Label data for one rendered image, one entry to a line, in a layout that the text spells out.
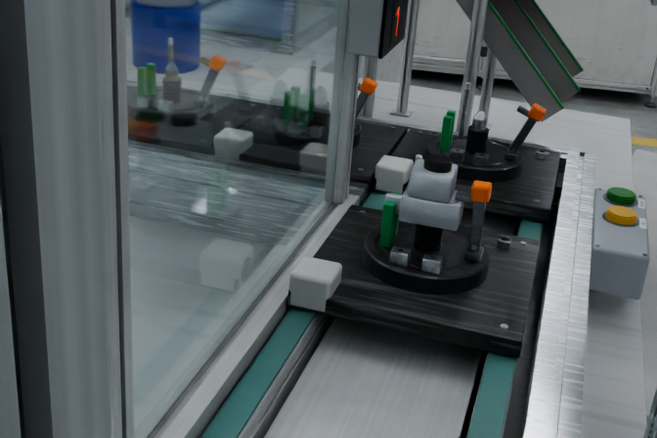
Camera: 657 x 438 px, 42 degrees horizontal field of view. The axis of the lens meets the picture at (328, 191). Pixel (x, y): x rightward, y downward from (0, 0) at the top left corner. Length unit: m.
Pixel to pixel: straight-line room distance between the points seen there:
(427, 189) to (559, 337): 0.20
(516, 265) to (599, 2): 4.35
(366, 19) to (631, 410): 0.52
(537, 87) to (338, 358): 0.71
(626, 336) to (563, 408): 0.35
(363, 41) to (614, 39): 4.40
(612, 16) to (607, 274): 4.26
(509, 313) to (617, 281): 0.25
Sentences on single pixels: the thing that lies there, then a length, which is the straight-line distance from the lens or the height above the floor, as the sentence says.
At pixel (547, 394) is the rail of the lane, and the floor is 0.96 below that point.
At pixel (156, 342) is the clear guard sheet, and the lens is 0.68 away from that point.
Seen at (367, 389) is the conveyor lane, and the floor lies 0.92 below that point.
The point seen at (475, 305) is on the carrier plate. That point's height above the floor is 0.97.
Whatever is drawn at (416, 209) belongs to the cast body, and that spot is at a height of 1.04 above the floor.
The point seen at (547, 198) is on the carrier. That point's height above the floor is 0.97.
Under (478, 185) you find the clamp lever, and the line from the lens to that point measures 0.92.
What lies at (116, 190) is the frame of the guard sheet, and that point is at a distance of 0.55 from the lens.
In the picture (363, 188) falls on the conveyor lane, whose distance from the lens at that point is 1.18.
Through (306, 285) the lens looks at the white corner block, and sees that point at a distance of 0.88.
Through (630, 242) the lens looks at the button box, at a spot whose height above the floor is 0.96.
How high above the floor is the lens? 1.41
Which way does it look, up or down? 23 degrees down
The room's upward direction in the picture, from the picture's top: 5 degrees clockwise
